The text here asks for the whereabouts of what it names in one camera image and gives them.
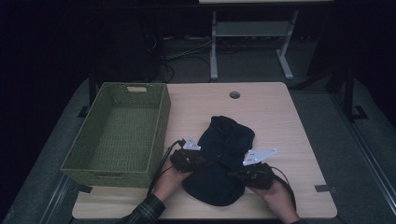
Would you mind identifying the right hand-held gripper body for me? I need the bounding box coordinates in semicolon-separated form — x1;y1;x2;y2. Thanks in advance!
239;147;278;190

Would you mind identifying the person's left hand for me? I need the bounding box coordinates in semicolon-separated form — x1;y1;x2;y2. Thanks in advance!
152;161;191;203

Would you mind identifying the white metal desk frame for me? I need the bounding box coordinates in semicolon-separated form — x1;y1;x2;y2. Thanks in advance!
199;0;334;81

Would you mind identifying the bundle of floor cables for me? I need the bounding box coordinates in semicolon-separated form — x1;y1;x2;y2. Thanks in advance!
143;33;217;84

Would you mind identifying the grey metal floor rail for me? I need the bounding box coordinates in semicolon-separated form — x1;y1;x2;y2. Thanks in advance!
39;174;74;224
329;92;396;217

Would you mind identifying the green woven basket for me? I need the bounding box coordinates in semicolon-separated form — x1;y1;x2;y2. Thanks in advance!
60;81;172;189

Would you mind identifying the hand-held gripper black cable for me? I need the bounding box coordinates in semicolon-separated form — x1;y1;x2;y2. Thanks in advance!
270;165;297;212
147;138;187;196

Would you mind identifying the black tape strip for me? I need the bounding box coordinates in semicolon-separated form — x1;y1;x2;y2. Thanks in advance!
314;184;338;193
74;184;93;194

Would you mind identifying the black garment with white print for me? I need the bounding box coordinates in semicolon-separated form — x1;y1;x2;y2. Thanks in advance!
181;115;257;207

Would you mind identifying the right hand-held gripper black cable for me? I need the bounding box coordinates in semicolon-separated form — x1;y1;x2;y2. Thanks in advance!
270;165;297;212

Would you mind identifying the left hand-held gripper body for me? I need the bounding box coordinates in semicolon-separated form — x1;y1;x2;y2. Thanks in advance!
169;135;207;174

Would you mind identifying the left hand-held gripper black cable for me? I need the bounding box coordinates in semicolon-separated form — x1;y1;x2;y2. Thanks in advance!
147;138;187;196

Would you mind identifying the person's right hand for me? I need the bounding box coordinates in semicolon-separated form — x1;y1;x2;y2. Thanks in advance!
248;178;300;223

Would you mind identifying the black metal stand post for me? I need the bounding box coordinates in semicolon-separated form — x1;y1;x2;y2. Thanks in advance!
88;69;98;107
343;60;370;123

